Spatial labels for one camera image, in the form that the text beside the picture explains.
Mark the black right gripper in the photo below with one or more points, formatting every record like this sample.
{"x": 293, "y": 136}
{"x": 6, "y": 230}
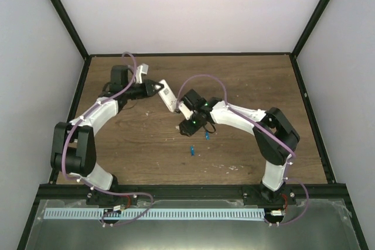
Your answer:
{"x": 188, "y": 130}

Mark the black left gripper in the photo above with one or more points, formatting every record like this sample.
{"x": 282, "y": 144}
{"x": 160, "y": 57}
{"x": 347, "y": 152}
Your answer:
{"x": 147, "y": 85}

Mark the white remote control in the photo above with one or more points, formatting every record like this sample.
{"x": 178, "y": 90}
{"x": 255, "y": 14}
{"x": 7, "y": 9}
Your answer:
{"x": 168, "y": 97}

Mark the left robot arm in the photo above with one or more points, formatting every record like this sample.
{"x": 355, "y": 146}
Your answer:
{"x": 73, "y": 147}

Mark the grey metal front plate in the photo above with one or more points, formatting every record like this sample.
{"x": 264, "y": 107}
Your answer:
{"x": 313, "y": 224}

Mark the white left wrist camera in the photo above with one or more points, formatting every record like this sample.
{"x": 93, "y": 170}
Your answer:
{"x": 140, "y": 72}

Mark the light blue slotted cable duct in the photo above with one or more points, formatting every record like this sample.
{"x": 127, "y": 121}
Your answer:
{"x": 246, "y": 214}

